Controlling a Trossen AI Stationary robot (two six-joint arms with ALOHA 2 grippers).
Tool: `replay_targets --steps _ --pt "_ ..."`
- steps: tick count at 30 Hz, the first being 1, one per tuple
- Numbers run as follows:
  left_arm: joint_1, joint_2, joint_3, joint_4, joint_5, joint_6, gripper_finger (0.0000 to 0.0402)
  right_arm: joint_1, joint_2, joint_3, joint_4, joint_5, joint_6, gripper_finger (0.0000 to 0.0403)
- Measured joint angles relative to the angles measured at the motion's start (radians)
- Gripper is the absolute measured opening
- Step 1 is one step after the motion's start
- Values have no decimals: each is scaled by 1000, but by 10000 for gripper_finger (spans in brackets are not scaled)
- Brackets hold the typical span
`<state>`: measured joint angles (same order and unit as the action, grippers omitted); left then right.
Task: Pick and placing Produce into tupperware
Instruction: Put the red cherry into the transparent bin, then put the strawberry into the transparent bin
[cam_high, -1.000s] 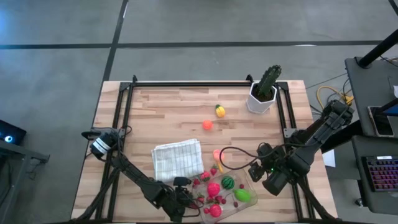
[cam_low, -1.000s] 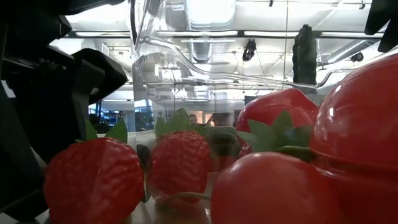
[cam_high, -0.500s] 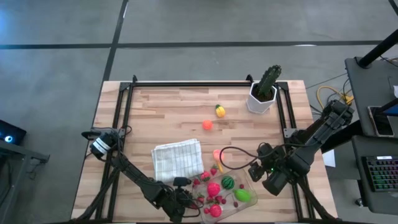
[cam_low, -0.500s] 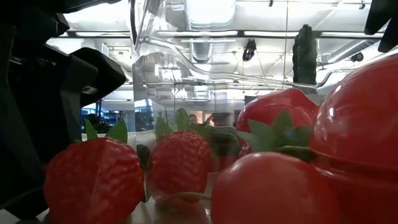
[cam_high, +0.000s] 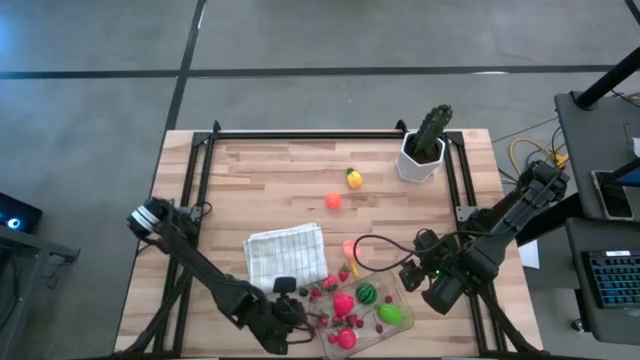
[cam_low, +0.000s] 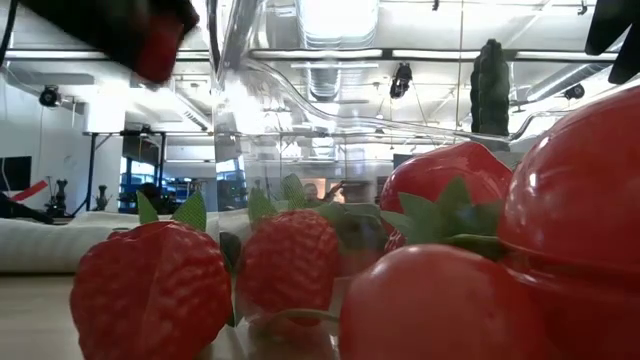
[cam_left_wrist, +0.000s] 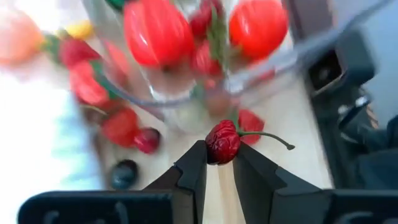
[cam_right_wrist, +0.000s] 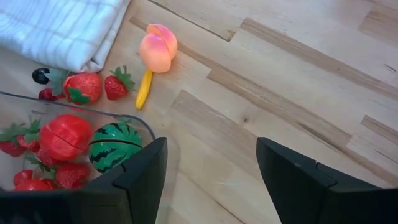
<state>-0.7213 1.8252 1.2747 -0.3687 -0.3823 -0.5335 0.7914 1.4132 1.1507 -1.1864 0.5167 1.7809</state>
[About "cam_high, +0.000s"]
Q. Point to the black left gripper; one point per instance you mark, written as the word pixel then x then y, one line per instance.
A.
pixel 280 325

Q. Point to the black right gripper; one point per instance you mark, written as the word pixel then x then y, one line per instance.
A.
pixel 435 274

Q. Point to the white checked dish towel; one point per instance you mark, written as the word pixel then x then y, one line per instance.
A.
pixel 285 255

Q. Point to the green toy fruit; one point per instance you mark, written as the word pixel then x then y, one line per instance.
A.
pixel 390 315

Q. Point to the green toy watermelon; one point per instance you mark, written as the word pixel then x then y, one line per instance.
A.
pixel 366 294

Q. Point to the pink toy peach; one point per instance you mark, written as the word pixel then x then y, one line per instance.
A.
pixel 350 248

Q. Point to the clear plastic tupperware container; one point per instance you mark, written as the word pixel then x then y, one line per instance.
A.
pixel 367 332

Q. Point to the small toy strawberry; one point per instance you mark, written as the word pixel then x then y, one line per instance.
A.
pixel 351 318

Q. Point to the smooth red toy fruit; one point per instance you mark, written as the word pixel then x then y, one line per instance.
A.
pixel 346 338

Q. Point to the orange toy fruit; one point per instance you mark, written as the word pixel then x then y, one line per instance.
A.
pixel 333 201

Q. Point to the yellow toy pineapple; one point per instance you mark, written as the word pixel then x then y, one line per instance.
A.
pixel 354 180

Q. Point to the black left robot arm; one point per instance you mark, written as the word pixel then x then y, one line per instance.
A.
pixel 200 265

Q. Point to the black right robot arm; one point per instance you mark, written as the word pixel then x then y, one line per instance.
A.
pixel 505 227

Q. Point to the toy strawberry large green cap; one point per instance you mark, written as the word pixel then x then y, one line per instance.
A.
pixel 330 283

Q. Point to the small yellow-orange toy piece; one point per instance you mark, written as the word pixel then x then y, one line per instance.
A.
pixel 354 270

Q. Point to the white plant pot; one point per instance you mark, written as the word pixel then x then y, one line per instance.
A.
pixel 415 172

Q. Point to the white paper sheet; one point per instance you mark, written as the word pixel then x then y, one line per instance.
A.
pixel 530 256

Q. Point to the black desk beam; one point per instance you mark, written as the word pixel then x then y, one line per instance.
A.
pixel 550 222

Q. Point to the green cactus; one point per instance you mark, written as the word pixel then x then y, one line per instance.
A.
pixel 432 130

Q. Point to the grey desk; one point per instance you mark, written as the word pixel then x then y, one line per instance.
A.
pixel 585 130
pixel 575 290

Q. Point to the black caster wheel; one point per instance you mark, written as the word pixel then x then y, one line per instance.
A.
pixel 578 325

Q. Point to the black backlit keyboard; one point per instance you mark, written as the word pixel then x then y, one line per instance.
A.
pixel 617 280

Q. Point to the black smartphone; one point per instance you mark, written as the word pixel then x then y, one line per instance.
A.
pixel 612 197

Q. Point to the grey metal cart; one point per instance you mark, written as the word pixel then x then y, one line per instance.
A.
pixel 30 239

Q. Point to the black box with blue light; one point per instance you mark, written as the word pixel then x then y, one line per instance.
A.
pixel 25 212

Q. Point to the black pole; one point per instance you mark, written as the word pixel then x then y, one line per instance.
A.
pixel 607 80

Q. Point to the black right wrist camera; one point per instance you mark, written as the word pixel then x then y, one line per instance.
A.
pixel 430 245

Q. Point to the black aluminium table frame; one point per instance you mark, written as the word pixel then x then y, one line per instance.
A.
pixel 325 135

